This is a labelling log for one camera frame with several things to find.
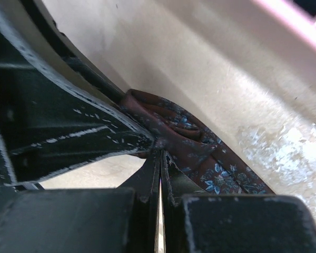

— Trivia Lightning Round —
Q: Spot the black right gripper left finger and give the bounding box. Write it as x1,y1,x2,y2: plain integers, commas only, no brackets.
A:
0,151,160,252

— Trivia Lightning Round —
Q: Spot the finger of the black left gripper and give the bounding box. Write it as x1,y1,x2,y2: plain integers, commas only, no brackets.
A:
0,1,154,186
30,1,124,102

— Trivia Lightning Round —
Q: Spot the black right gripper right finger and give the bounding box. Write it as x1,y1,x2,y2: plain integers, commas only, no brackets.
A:
160,151,316,252

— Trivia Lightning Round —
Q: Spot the maroon blue-flowered tie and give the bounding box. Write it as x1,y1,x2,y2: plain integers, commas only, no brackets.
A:
119,90,273,194

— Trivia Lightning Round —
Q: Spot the pink divided organizer box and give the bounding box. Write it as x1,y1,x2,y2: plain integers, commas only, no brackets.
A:
249,0,316,56

